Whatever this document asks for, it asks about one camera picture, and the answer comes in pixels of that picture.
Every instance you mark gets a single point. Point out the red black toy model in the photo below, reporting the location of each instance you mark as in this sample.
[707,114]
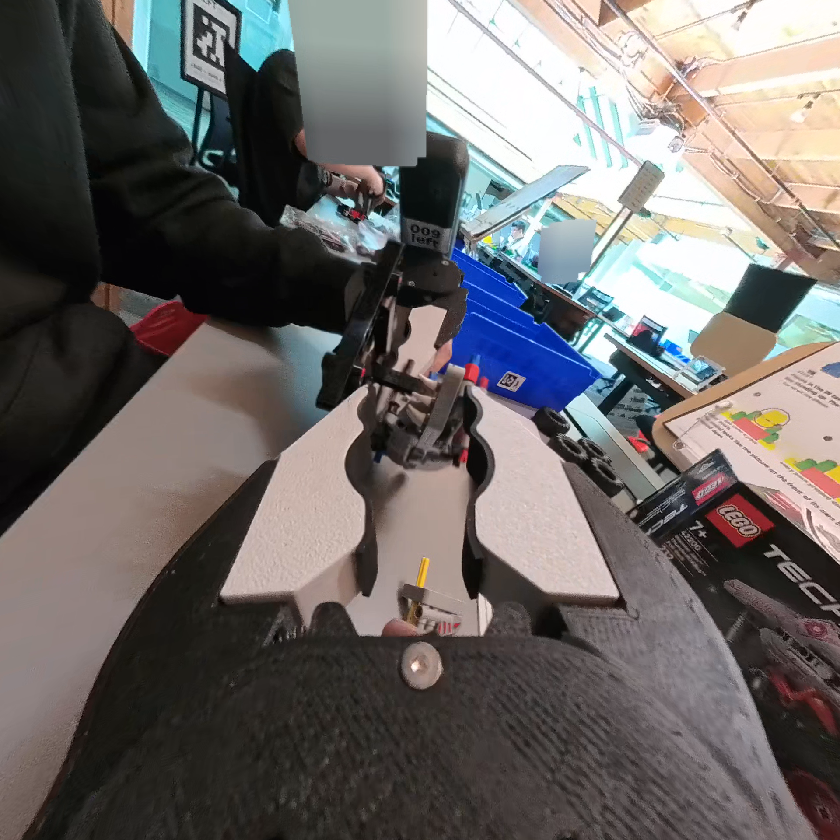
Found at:
[354,211]

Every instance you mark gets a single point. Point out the person's left forearm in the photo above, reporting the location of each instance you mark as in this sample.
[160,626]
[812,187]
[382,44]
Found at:
[229,262]

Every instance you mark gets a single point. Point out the clear bag of parts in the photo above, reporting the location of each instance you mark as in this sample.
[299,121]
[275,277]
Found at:
[315,226]

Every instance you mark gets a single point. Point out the grey toy brick assembly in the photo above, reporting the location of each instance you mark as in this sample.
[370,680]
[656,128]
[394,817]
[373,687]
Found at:
[433,420]

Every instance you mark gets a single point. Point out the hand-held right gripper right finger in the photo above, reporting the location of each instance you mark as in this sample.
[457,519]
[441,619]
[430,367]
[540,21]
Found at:
[544,525]

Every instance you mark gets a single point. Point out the black stand pole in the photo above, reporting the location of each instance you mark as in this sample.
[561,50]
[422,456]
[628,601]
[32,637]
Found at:
[199,124]

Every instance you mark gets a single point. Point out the white perforated panel lamp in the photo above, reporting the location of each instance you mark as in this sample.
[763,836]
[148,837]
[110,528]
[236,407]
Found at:
[642,187]

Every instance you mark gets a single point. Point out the black white marker sign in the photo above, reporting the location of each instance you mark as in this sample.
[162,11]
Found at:
[210,39]

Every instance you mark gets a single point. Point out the red plastic object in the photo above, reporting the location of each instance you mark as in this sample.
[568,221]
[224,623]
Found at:
[167,328]

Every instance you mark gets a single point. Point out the white tablet stand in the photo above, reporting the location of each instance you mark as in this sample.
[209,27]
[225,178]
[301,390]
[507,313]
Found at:
[525,197]

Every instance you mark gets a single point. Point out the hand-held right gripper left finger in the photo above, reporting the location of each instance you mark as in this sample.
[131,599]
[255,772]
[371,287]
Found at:
[295,525]

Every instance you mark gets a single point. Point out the black board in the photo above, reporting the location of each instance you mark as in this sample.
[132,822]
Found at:
[771,298]

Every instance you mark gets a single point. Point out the grey desk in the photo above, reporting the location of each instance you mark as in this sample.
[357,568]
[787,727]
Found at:
[164,459]

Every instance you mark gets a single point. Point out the grey beam with yellow axle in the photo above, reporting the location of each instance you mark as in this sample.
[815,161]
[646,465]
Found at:
[430,604]

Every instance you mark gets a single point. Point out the black toy tyre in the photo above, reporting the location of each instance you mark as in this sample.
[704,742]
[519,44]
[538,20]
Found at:
[597,453]
[565,449]
[607,479]
[554,423]

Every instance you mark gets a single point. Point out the black toy chassis frame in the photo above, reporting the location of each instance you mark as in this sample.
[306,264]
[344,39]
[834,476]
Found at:
[354,341]

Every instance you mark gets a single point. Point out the printed instruction board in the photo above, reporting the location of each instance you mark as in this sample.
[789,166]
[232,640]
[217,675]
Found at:
[787,420]

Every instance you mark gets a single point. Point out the person's dark clothed torso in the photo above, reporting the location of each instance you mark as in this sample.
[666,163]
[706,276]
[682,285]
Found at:
[52,407]

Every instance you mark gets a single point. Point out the person's left hand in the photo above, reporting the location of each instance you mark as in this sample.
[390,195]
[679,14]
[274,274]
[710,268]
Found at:
[445,358]

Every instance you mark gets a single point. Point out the blue plastic bin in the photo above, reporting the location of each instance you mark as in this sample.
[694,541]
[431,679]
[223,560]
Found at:
[525,354]
[485,282]

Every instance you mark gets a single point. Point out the black toy set box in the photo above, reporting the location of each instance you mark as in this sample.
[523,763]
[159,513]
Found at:
[754,590]

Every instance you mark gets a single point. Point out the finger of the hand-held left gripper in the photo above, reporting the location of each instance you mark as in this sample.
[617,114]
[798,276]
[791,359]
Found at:
[423,334]

